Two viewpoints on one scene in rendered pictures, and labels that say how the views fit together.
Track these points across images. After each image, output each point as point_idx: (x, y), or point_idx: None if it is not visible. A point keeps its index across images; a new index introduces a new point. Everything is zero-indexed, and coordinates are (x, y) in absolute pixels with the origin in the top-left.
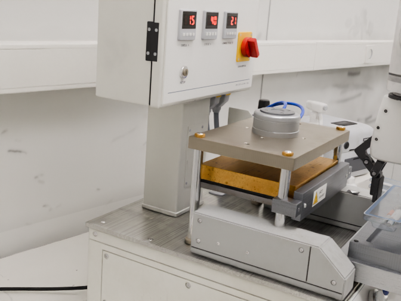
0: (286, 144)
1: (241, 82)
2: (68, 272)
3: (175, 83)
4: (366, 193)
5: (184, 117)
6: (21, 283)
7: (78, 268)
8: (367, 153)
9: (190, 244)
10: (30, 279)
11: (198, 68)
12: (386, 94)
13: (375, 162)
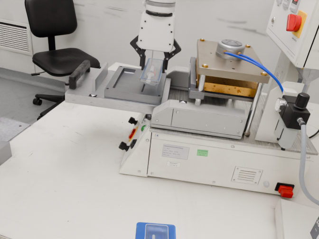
0: (211, 46)
1: (290, 52)
2: (313, 159)
3: (270, 24)
4: (175, 103)
5: (279, 56)
6: (314, 145)
7: (314, 162)
8: (174, 50)
9: None
10: (316, 149)
11: (278, 22)
12: (173, 16)
13: (169, 53)
